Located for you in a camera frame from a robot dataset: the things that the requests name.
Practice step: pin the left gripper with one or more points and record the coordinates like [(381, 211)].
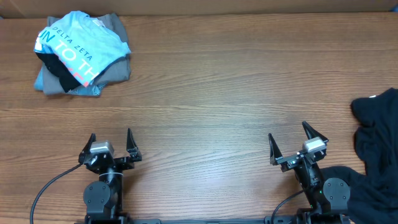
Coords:
[(127, 162)]

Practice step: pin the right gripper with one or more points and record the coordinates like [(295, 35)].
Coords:
[(290, 161)]

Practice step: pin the grey folded garment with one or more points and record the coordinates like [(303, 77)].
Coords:
[(120, 70)]

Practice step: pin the black t-shirt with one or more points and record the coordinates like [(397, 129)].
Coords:
[(373, 195)]

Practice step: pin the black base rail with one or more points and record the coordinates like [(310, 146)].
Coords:
[(211, 221)]

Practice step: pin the black folded garment in pile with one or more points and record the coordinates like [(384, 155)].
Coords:
[(56, 76)]

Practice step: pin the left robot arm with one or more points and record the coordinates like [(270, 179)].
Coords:
[(104, 198)]

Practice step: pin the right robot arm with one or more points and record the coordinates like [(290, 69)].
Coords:
[(327, 197)]

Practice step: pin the light blue printed t-shirt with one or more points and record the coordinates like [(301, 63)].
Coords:
[(83, 44)]

